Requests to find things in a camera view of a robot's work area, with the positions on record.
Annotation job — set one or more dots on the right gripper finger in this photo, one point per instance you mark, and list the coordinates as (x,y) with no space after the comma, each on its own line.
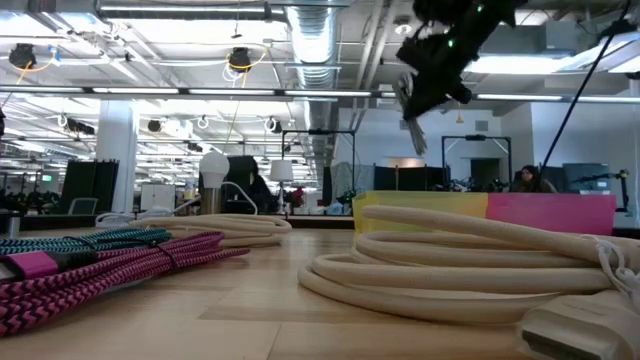
(425,85)
(445,92)

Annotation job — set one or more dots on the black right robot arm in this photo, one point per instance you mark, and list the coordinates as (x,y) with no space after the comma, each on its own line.
(495,10)

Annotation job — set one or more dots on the person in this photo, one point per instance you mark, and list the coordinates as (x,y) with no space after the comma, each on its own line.
(262,192)
(532,179)

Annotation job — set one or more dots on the thin black diagonal rod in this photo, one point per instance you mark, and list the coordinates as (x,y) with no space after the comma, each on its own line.
(576,111)

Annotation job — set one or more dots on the red plastic bin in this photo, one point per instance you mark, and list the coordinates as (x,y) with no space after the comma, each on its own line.
(550,212)

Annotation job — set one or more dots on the grey monitor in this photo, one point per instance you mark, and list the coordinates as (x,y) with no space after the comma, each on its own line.
(587,177)

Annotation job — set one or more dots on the table lamp white shade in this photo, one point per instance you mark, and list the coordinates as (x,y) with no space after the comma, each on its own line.
(281,171)

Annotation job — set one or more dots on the black monitor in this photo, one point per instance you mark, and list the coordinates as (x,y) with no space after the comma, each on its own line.
(239,172)

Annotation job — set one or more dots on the white bulb on wooden base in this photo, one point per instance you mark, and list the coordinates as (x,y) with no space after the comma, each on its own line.
(214,167)

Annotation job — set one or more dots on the white cabinet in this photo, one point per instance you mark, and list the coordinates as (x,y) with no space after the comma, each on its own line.
(157,197)

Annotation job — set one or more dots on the white building column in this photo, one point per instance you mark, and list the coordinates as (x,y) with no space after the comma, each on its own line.
(117,150)

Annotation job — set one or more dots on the black room partition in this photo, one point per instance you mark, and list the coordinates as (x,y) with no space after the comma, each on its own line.
(90,180)

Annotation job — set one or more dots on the grey office chair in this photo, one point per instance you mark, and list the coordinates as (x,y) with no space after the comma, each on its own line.
(82,206)

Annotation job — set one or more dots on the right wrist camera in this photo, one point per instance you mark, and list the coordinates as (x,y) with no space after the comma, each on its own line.
(410,51)

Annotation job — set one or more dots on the black rig frame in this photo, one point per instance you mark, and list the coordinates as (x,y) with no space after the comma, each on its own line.
(320,131)
(475,137)

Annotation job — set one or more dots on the silver ventilation duct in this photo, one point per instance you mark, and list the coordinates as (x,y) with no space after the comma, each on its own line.
(315,45)

